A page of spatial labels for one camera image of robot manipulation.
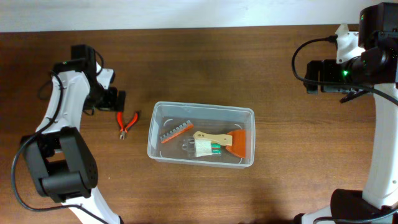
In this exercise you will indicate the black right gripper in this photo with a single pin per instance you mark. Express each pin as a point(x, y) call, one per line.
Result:
point(326, 68)

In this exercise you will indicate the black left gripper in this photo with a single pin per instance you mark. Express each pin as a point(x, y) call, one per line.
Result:
point(111, 104)

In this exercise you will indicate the orange handled cutting pliers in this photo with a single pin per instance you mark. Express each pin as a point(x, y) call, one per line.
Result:
point(126, 126)

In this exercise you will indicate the orange socket bit rail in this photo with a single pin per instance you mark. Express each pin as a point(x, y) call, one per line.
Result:
point(184, 127)

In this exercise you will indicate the clear case of screwdrivers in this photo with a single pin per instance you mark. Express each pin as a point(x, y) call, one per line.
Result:
point(201, 148)

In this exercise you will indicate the orange scraper with wooden handle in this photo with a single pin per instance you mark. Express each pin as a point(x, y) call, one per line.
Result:
point(233, 141)

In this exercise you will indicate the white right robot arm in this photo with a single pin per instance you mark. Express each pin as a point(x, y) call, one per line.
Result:
point(365, 64)

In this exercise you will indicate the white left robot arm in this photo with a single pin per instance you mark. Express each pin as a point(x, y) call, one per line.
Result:
point(58, 159)

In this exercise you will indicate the clear plastic container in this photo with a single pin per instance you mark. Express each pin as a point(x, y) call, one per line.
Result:
point(211, 119)

